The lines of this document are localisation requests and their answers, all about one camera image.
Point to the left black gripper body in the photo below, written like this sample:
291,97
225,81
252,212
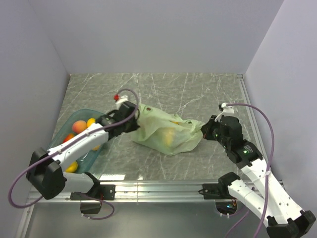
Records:
131,126

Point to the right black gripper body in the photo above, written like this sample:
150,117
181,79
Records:
216,133

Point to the green plastic bag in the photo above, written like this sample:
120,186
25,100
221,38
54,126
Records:
152,120

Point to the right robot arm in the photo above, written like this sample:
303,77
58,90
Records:
279,213

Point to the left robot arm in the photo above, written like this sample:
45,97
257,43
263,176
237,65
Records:
47,168

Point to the fruit inside bag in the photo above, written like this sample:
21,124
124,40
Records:
169,134

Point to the yellow mango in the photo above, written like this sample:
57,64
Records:
90,121

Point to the orange peach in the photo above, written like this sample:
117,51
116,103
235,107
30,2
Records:
96,148

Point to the peach in tray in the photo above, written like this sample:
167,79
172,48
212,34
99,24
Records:
79,126

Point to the red chili pepper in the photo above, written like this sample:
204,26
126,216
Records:
68,137

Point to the teal plastic tray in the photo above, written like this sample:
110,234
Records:
86,160

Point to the yellow lemon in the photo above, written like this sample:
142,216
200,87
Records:
72,168

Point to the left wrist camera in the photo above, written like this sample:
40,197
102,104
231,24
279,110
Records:
120,99

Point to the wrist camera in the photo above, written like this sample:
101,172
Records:
225,110
120,99

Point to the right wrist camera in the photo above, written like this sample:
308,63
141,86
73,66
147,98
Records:
225,110

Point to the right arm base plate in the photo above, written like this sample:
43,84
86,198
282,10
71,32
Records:
210,191

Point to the aluminium rail front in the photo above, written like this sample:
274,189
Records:
139,191

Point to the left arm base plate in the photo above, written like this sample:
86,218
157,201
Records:
100,191

